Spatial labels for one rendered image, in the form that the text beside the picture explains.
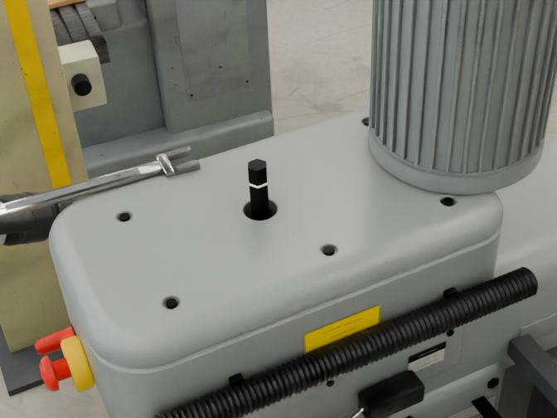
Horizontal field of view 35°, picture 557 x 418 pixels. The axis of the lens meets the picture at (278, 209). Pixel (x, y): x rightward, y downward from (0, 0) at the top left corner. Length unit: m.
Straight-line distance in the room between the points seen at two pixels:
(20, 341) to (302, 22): 2.65
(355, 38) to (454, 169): 4.11
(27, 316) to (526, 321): 2.41
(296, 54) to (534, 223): 3.84
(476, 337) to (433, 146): 0.29
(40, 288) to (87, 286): 2.36
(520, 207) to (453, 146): 0.26
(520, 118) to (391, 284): 0.22
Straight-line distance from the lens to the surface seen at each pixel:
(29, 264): 3.19
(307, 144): 1.05
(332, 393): 1.04
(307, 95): 4.58
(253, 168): 0.92
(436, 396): 1.17
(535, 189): 1.22
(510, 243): 1.13
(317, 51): 4.94
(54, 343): 1.12
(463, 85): 0.91
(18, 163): 2.94
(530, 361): 1.17
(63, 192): 1.02
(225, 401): 0.90
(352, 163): 1.02
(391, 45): 0.93
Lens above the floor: 2.52
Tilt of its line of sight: 41 degrees down
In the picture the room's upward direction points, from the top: 3 degrees counter-clockwise
